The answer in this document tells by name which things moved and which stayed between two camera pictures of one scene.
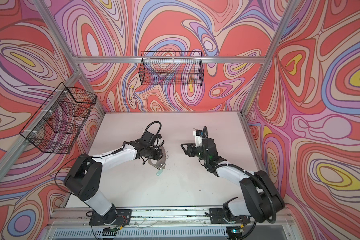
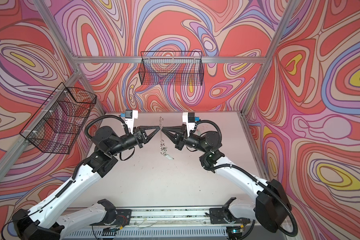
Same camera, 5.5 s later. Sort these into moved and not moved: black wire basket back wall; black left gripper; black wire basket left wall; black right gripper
Moved: black right gripper; black left gripper
Not moved: black wire basket back wall; black wire basket left wall
